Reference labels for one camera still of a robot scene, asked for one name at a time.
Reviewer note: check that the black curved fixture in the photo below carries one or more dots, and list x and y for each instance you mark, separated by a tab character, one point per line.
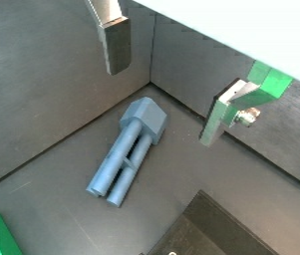
207	230

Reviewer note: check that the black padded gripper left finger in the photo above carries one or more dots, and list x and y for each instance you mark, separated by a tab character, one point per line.
114	30

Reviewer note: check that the blue three prong object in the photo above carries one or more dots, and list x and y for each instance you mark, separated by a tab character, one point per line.
142	124

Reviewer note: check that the silver green gripper right finger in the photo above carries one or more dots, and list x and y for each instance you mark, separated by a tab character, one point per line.
235	104

